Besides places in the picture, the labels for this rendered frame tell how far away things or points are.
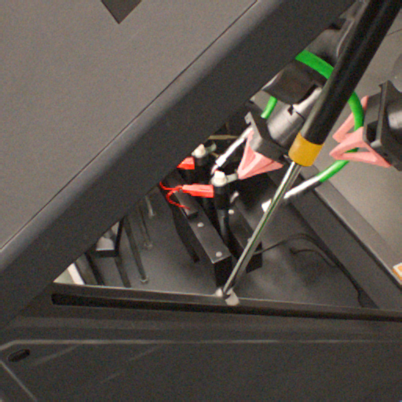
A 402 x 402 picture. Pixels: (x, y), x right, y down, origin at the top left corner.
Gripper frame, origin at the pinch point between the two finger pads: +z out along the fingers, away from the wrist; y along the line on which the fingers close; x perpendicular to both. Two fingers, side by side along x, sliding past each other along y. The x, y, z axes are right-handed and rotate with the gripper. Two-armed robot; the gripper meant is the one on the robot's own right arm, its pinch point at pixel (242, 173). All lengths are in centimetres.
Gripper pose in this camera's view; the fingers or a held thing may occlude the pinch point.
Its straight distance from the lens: 83.0
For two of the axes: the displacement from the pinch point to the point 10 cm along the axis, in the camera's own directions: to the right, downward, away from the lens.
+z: -5.8, 6.2, 5.3
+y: -7.9, -2.8, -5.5
